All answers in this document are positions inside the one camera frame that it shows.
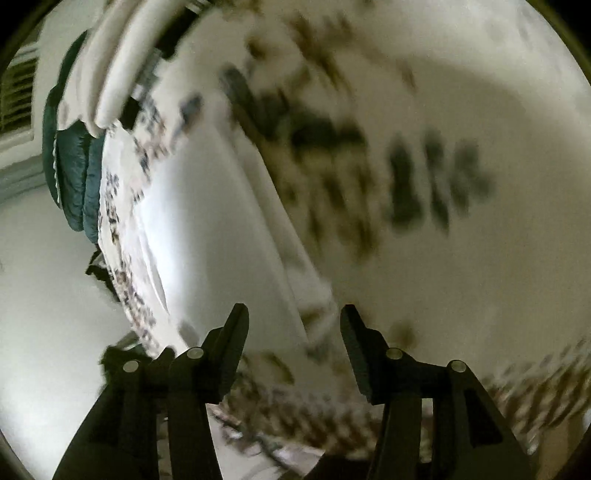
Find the floral bed sheet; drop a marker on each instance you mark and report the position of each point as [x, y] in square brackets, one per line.
[433, 158]

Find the cream folded blanket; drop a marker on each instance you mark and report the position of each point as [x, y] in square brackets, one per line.
[108, 65]

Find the dark green quilted pillow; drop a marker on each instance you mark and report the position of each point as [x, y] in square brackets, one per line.
[72, 158]

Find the white cloth garment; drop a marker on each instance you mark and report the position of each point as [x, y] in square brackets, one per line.
[207, 232]

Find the black grey striped garment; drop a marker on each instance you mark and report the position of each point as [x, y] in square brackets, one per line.
[164, 49]

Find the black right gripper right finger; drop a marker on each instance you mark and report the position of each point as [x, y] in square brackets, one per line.
[438, 421]

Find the window blinds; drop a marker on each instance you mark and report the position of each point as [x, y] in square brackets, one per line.
[17, 88]

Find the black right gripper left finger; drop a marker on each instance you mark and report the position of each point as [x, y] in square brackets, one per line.
[118, 437]

